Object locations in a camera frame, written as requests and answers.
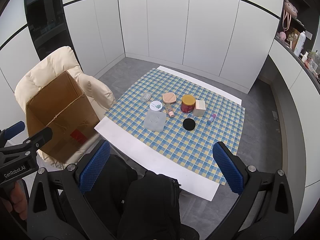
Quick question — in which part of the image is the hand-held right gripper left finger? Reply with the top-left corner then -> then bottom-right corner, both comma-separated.
26,140 -> 111,240

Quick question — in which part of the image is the person's left hand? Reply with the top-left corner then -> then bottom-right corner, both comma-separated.
5,179 -> 29,222

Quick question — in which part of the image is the black round lid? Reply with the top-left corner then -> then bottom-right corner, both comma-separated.
182,118 -> 196,131

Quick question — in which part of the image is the white carton box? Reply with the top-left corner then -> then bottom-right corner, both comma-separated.
192,99 -> 207,117

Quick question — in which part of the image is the brown paw print box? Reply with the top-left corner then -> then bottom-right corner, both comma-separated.
287,29 -> 300,49

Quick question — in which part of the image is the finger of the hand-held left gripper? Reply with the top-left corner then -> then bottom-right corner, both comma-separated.
0,121 -> 26,143
0,127 -> 53,157

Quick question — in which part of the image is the brown cardboard box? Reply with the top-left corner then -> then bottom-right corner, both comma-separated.
26,71 -> 100,164

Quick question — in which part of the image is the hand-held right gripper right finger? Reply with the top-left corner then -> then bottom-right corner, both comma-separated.
212,141 -> 295,240

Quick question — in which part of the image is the tall white bottle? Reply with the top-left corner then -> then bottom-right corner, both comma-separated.
294,31 -> 307,57

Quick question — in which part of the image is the clear bottle pink cap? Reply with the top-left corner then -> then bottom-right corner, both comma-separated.
164,104 -> 175,118

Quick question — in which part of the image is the white round jar green print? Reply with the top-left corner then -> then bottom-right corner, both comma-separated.
149,101 -> 163,112

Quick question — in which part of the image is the cream padded chair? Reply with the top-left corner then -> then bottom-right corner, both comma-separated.
14,46 -> 117,170

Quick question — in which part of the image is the peach powder puff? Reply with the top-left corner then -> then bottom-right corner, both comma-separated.
162,92 -> 177,104

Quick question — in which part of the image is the blue yellow checked tablecloth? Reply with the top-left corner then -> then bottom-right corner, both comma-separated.
104,68 -> 246,186

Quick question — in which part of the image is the red can gold lid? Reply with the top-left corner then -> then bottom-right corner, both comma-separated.
180,94 -> 196,114

